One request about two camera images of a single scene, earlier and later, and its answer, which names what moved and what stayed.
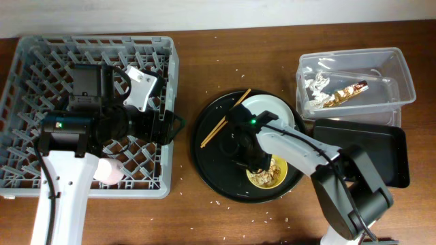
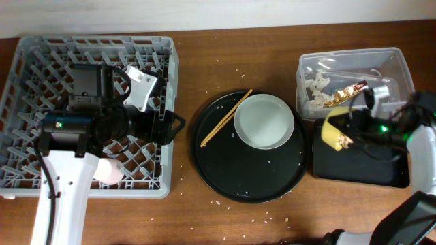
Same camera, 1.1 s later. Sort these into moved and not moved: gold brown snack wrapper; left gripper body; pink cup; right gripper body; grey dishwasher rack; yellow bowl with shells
Moved: right gripper body; yellow bowl with shells
Not moved: pink cup; gold brown snack wrapper; left gripper body; grey dishwasher rack
